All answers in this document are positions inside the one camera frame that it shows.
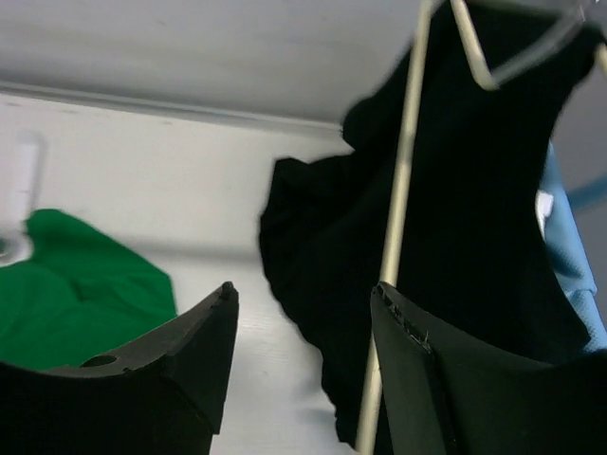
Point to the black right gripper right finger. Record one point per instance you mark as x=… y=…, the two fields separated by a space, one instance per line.
x=447 y=392

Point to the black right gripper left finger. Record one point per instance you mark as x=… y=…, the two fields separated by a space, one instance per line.
x=161 y=393

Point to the cream hanger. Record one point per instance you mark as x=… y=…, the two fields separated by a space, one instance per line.
x=372 y=389

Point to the silver clothes rack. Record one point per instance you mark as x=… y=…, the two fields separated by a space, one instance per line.
x=21 y=168

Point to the green t-shirt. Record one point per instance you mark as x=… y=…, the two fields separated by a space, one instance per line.
x=80 y=294

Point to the hanger holding black shirt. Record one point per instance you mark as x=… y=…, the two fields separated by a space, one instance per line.
x=565 y=22

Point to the black hanging t-shirt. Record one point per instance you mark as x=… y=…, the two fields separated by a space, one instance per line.
x=472 y=253

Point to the light blue hanging shirt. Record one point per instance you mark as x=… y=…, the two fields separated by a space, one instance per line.
x=566 y=252

